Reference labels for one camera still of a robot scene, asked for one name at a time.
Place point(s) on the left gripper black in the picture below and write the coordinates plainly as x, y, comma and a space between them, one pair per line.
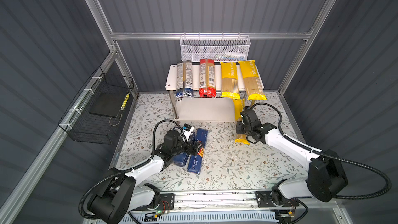
195, 150

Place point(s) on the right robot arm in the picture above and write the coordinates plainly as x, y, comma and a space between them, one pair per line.
326, 177

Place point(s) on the yellow Pastatime spaghetti bag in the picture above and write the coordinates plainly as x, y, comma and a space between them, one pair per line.
252, 80
229, 80

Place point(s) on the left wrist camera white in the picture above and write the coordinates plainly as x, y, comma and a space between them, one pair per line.
188, 131

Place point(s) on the white wire mesh basket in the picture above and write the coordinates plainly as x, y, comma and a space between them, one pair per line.
197, 47

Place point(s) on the white two-tier shelf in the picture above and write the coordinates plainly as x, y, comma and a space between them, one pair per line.
202, 109

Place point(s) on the red spaghetti bag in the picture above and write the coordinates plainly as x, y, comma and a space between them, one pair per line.
207, 85

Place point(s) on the slim blue Barilla spaghetti box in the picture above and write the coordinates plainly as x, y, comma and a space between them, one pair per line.
195, 163

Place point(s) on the tubes in white basket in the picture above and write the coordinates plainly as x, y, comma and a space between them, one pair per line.
231, 56

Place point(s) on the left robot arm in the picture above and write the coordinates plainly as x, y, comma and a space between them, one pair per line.
122, 191

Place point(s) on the black wire basket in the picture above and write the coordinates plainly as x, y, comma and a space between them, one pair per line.
97, 118

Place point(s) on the large blue Barilla box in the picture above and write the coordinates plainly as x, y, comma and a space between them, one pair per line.
181, 159

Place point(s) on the dark blue spaghetti bag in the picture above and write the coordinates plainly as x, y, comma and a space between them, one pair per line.
184, 80

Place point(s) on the floral patterned table mat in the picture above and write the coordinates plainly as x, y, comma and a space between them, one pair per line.
226, 164

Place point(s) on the yellow marker in basket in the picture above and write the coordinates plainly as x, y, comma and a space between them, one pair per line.
124, 103

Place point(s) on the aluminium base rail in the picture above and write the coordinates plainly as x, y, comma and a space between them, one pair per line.
244, 206

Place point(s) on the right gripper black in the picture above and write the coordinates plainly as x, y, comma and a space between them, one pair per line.
238, 127

